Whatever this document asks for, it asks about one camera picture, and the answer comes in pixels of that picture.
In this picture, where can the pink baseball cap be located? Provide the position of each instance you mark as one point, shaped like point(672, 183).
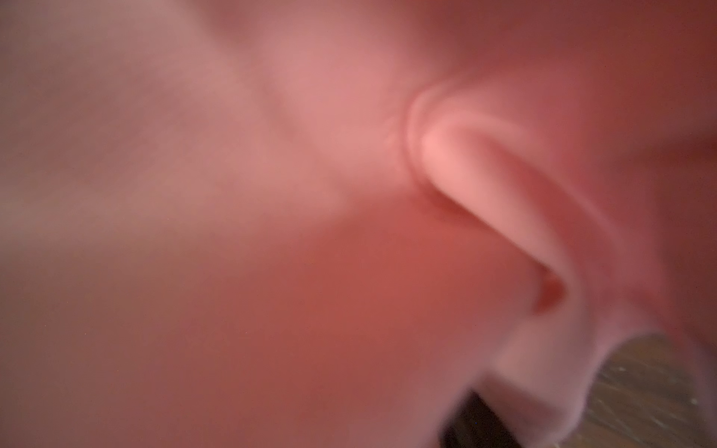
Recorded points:
point(326, 223)

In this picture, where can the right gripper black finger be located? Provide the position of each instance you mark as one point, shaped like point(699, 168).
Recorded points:
point(475, 425)

